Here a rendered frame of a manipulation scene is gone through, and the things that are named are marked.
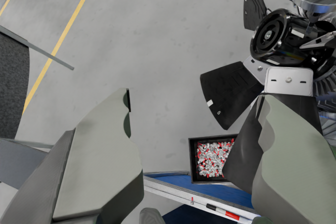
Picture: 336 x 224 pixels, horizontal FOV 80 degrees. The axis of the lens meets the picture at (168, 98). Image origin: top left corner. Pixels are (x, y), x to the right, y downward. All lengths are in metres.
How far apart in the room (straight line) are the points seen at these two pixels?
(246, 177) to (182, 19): 1.94
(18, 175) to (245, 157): 0.62
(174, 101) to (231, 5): 1.07
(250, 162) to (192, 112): 1.31
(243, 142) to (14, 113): 1.90
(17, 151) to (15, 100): 1.36
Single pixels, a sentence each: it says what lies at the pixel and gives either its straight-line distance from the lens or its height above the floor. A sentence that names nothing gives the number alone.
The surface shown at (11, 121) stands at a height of 0.62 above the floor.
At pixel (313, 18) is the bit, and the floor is 1.41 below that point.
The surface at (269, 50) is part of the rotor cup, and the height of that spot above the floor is 1.23.
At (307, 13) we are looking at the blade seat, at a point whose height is 1.24.
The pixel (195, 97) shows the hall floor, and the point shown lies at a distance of 1.81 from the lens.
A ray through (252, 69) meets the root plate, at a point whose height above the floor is 1.10.
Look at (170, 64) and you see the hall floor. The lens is 2.02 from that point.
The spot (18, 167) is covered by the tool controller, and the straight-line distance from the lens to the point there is 0.77.
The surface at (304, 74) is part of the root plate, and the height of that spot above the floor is 1.19.
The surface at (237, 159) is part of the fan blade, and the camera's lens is 0.52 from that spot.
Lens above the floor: 1.66
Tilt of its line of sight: 62 degrees down
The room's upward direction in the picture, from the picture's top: 51 degrees counter-clockwise
